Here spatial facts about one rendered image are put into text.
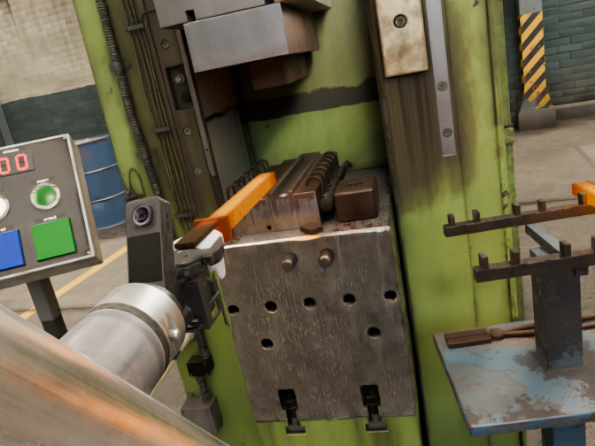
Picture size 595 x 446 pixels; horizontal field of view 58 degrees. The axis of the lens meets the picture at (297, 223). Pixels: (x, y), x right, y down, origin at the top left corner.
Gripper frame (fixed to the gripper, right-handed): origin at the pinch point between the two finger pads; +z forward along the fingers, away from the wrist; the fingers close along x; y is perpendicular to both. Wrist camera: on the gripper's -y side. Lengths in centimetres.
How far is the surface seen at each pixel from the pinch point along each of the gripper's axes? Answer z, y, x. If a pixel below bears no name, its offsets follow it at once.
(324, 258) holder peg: 31.4, 18.7, 9.0
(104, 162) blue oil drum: 412, 49, -269
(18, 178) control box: 31, -6, -51
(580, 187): 41, 13, 58
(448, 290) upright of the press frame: 55, 40, 33
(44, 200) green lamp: 29, -1, -46
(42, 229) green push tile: 26, 4, -46
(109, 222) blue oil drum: 401, 108, -276
